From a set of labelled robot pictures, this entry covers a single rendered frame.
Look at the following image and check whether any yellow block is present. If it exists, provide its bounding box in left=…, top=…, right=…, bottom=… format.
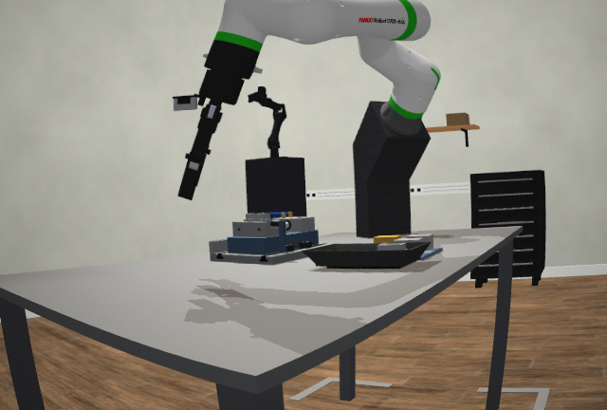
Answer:
left=374, top=235, right=401, bottom=243

